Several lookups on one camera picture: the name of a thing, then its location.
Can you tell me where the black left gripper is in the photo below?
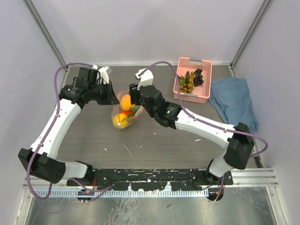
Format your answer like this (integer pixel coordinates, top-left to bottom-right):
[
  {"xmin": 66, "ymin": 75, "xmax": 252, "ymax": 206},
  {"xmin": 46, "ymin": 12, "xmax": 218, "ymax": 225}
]
[{"xmin": 89, "ymin": 80, "xmax": 119, "ymax": 105}]

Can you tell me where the orange fruit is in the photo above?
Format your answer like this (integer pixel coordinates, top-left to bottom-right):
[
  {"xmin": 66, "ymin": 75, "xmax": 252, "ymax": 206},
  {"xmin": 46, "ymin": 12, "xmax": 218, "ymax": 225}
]
[{"xmin": 120, "ymin": 94, "xmax": 133, "ymax": 111}]

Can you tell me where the clear zip bag orange zipper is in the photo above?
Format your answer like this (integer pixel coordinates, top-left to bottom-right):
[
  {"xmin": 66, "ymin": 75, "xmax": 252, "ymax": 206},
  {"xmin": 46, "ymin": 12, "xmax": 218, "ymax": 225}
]
[{"xmin": 111, "ymin": 90, "xmax": 144, "ymax": 129}]

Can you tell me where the orange tangerine with leaf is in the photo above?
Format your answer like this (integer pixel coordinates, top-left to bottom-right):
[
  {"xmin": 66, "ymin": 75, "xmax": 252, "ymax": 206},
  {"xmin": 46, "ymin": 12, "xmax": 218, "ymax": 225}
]
[{"xmin": 121, "ymin": 110, "xmax": 135, "ymax": 118}]

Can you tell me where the red cherry bunch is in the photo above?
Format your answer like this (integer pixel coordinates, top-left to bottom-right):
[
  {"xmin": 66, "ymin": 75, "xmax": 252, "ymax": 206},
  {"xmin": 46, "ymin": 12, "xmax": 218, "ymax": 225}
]
[{"xmin": 127, "ymin": 108, "xmax": 140, "ymax": 124}]

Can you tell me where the yellow lemon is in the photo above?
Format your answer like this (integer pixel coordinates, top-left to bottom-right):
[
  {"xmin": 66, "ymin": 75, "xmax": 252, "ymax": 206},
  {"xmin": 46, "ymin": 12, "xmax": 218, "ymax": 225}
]
[{"xmin": 112, "ymin": 113, "xmax": 128, "ymax": 129}]

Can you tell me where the brown longan bunch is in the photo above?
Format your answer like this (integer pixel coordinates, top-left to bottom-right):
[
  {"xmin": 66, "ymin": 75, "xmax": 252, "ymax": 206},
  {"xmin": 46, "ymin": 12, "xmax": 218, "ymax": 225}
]
[{"xmin": 178, "ymin": 71, "xmax": 196, "ymax": 94}]

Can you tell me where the dark grape bunch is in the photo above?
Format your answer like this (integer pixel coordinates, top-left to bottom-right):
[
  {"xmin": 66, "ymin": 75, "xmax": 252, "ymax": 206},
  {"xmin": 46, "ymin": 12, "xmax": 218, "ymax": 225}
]
[{"xmin": 194, "ymin": 69, "xmax": 204, "ymax": 87}]

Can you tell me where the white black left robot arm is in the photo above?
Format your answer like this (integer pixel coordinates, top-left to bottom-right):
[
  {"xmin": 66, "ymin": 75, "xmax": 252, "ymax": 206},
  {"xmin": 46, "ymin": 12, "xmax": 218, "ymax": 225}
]
[{"xmin": 18, "ymin": 66, "xmax": 119, "ymax": 186}]

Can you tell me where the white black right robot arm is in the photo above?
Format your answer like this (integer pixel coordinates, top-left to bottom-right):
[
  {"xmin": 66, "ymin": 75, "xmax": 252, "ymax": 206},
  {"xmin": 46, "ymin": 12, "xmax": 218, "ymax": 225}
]
[{"xmin": 129, "ymin": 84, "xmax": 254, "ymax": 185}]

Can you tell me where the pink plastic basket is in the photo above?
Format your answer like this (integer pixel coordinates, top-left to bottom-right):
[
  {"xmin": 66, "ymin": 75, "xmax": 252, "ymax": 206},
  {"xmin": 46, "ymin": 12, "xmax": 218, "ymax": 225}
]
[{"xmin": 173, "ymin": 57, "xmax": 212, "ymax": 104}]

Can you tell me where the blue cloth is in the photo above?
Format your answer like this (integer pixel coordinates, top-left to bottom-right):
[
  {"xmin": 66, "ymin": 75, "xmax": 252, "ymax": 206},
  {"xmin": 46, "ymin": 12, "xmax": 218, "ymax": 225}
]
[{"xmin": 209, "ymin": 77, "xmax": 258, "ymax": 134}]

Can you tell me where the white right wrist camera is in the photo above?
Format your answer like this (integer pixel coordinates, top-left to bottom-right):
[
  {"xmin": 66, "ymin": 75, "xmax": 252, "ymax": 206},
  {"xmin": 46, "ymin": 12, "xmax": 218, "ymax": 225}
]
[{"xmin": 135, "ymin": 68, "xmax": 154, "ymax": 90}]

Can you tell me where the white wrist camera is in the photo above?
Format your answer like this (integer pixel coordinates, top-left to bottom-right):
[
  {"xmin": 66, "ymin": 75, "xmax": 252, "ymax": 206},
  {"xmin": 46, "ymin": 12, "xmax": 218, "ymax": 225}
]
[
  {"xmin": 92, "ymin": 65, "xmax": 112, "ymax": 84},
  {"xmin": 135, "ymin": 68, "xmax": 154, "ymax": 90}
]

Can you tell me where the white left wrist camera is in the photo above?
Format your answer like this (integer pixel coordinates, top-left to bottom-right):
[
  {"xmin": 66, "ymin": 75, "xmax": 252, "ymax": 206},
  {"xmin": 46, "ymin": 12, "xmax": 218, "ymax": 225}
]
[{"xmin": 92, "ymin": 65, "xmax": 112, "ymax": 84}]

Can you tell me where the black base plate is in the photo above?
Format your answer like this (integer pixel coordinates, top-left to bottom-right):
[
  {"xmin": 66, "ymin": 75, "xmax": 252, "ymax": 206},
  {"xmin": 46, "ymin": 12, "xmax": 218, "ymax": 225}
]
[{"xmin": 67, "ymin": 169, "xmax": 233, "ymax": 191}]

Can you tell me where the white slotted cable duct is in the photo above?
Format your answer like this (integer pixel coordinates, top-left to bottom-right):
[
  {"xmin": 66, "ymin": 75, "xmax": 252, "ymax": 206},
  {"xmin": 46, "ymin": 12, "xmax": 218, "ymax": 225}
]
[{"xmin": 49, "ymin": 188, "xmax": 209, "ymax": 198}]

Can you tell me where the aluminium front rail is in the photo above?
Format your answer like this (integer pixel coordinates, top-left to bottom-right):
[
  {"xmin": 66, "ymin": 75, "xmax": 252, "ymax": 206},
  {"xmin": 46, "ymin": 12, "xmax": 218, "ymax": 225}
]
[{"xmin": 22, "ymin": 167, "xmax": 278, "ymax": 188}]

